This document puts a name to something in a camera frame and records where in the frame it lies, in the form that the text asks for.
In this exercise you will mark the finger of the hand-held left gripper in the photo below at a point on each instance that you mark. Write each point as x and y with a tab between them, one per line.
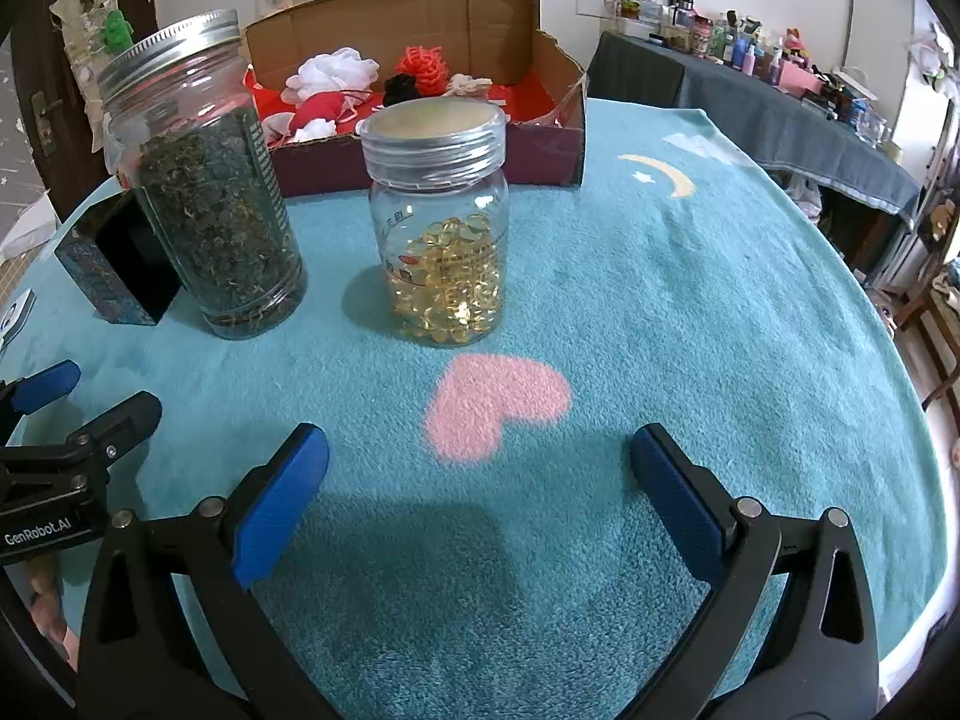
120	416
41	388

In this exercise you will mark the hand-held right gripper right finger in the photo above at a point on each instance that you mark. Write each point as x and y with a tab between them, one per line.
675	502

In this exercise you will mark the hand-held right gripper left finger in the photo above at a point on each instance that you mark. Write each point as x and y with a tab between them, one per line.
279	510

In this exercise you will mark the red plush with tag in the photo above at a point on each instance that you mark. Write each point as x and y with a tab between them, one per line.
319	109

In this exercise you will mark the white mesh bath pouf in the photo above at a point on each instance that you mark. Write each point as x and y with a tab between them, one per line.
334	71

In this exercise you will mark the black scrunchie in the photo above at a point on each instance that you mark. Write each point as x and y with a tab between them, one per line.
401	88

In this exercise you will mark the beige crochet scrunchie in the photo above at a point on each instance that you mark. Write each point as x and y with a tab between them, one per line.
469	85

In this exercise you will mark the cardboard box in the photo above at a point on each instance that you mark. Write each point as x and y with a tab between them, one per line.
420	15

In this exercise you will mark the person's left hand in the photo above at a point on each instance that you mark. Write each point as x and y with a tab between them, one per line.
49	607

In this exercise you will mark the white card packet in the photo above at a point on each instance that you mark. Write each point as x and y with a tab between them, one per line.
15	315

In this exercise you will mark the teal printed blanket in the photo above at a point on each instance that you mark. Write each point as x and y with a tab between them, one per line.
675	390

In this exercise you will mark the dark blue patterned box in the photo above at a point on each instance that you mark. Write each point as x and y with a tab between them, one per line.
105	277

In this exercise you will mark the large glass tea jar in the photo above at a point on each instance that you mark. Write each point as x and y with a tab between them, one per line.
217	225

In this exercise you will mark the wooden chair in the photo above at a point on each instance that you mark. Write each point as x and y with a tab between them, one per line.
934	345

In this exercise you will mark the beige hanging organizer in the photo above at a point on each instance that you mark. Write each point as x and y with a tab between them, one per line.
82	67

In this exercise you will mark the dark brown door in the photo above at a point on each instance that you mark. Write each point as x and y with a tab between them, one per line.
30	52

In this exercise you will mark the pile of clothes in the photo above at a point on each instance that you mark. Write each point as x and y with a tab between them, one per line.
946	281

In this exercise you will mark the small jar of yellow capsules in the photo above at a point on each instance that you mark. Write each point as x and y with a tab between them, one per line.
439	187

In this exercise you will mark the green frog toy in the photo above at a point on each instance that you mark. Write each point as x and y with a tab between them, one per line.
118	30

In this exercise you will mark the side table with grey cloth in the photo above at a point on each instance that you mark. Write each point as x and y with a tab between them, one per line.
750	112

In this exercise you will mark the row of cosmetic bottles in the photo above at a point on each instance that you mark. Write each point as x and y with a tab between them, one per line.
735	37

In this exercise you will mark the white cabinet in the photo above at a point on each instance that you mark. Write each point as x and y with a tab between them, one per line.
885	30

